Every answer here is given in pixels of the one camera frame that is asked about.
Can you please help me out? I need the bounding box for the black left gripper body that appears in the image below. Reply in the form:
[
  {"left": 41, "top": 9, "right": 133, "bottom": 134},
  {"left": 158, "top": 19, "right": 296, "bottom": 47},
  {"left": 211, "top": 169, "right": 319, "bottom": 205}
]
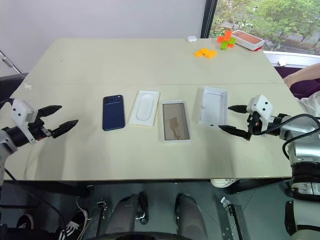
[{"left": 27, "top": 116, "right": 55, "bottom": 142}]

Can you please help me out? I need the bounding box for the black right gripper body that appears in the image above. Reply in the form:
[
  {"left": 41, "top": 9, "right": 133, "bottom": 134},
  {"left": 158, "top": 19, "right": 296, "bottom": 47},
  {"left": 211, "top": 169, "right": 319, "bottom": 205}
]
[{"left": 246, "top": 111, "right": 267, "bottom": 138}]

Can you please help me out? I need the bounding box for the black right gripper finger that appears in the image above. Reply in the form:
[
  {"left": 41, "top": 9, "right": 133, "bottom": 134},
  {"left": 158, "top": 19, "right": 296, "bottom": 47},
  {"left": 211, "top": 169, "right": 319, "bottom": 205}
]
[
  {"left": 227, "top": 104, "right": 249, "bottom": 113},
  {"left": 218, "top": 124, "right": 252, "bottom": 142}
]

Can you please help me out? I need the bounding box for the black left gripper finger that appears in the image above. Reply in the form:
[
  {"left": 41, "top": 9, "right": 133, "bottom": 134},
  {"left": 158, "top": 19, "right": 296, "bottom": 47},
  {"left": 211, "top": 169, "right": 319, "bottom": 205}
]
[
  {"left": 50, "top": 119, "right": 79, "bottom": 139},
  {"left": 37, "top": 104, "right": 63, "bottom": 119}
]

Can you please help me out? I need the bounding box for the dark blue smartphone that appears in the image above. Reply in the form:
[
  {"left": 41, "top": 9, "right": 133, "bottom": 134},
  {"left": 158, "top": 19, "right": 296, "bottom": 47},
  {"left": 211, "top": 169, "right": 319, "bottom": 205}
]
[{"left": 102, "top": 94, "right": 126, "bottom": 132}]

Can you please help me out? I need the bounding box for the white phone box base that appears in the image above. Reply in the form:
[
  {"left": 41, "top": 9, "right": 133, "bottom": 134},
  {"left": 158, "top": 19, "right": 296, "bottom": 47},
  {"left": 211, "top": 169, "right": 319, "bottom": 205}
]
[{"left": 160, "top": 99, "right": 193, "bottom": 145}]

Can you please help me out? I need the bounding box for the white moulded insert tray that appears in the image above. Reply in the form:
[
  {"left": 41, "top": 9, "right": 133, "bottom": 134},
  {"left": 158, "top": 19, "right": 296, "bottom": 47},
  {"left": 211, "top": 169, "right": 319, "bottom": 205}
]
[{"left": 128, "top": 90, "right": 161, "bottom": 128}]

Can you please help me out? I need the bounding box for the white phone box lid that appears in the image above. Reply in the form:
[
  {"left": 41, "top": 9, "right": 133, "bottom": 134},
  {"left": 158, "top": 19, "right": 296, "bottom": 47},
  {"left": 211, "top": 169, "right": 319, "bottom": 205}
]
[{"left": 198, "top": 85, "right": 229, "bottom": 129}]

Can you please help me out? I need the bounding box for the white box with red lid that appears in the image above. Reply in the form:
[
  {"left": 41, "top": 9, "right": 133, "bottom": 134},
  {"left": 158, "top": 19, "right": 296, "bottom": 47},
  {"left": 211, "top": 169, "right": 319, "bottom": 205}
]
[{"left": 230, "top": 29, "right": 266, "bottom": 53}]

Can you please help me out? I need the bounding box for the dark low cabinet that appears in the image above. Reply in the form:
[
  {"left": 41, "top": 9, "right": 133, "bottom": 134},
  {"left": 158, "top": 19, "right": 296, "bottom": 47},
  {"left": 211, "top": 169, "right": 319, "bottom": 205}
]
[{"left": 0, "top": 72, "right": 29, "bottom": 101}]

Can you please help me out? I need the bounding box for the grey metal stand leg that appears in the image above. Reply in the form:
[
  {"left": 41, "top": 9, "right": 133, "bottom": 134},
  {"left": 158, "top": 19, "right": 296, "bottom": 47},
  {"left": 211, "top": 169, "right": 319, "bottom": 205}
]
[{"left": 0, "top": 48, "right": 26, "bottom": 76}]

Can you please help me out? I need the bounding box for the yellow toy brick stack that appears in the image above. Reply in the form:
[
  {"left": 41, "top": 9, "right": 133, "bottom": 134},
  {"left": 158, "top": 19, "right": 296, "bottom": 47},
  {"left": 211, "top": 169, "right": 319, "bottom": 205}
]
[{"left": 193, "top": 47, "right": 218, "bottom": 60}]

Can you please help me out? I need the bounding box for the green toy brick stack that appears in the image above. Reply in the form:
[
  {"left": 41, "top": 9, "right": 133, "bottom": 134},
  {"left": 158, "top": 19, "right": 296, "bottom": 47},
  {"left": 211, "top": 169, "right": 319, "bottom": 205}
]
[{"left": 219, "top": 37, "right": 238, "bottom": 51}]

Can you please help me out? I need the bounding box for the orange toy brick stack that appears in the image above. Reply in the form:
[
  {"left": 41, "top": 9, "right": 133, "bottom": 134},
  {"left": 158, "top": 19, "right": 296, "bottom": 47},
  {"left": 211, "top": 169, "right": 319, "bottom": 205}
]
[{"left": 216, "top": 30, "right": 234, "bottom": 44}]

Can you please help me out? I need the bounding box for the black low shoe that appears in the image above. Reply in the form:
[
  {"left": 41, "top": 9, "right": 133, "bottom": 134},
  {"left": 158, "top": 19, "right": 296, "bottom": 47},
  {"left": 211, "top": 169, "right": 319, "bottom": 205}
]
[{"left": 15, "top": 213, "right": 35, "bottom": 230}]

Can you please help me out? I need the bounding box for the dark rounded robot leg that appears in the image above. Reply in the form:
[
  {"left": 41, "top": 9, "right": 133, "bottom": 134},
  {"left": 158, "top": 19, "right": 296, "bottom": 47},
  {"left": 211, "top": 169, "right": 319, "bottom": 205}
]
[
  {"left": 109, "top": 192, "right": 141, "bottom": 240},
  {"left": 174, "top": 193, "right": 209, "bottom": 240}
]

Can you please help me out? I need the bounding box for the black sneaker with white stripes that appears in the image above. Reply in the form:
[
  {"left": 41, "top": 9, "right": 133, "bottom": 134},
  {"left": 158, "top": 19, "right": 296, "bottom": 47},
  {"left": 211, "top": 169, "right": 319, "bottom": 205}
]
[{"left": 55, "top": 209, "right": 89, "bottom": 240}]

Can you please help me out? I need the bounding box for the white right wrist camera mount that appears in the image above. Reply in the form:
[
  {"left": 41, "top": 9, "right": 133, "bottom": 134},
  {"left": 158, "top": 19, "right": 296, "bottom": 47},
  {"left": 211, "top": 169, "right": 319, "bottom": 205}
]
[{"left": 246, "top": 94, "right": 275, "bottom": 137}]

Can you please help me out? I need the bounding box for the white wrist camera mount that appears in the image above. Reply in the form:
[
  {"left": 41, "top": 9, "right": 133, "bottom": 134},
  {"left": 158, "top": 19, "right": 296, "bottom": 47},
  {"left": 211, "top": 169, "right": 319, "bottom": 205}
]
[
  {"left": 10, "top": 98, "right": 39, "bottom": 145},
  {"left": 246, "top": 94, "right": 275, "bottom": 137}
]

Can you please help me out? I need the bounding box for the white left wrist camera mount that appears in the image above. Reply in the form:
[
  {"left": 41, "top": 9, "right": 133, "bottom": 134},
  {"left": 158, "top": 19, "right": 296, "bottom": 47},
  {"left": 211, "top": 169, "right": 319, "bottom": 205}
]
[{"left": 10, "top": 98, "right": 39, "bottom": 145}]

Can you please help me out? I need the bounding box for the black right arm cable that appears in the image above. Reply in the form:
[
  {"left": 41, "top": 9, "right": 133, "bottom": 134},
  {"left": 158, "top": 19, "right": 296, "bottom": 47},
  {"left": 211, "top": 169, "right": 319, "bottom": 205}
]
[{"left": 259, "top": 113, "right": 320, "bottom": 161}]

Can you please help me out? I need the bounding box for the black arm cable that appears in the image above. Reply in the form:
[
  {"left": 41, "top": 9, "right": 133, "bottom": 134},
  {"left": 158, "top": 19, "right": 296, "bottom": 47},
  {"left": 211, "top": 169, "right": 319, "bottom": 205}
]
[
  {"left": 259, "top": 113, "right": 320, "bottom": 161},
  {"left": 0, "top": 98, "right": 66, "bottom": 233}
]

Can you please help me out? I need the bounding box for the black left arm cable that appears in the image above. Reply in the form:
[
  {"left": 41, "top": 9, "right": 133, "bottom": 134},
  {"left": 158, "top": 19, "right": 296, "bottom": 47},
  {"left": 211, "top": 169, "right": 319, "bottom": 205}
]
[{"left": 0, "top": 98, "right": 66, "bottom": 233}]

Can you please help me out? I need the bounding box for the black perforated metal bracket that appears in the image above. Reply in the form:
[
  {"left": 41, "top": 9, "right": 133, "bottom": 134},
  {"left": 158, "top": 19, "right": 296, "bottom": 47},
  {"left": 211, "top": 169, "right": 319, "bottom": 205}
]
[
  {"left": 90, "top": 198, "right": 109, "bottom": 240},
  {"left": 219, "top": 196, "right": 244, "bottom": 240}
]

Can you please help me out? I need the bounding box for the black window frame post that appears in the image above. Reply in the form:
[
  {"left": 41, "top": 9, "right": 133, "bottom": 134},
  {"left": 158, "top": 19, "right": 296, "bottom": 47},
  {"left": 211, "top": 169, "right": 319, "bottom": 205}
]
[{"left": 200, "top": 0, "right": 218, "bottom": 40}]

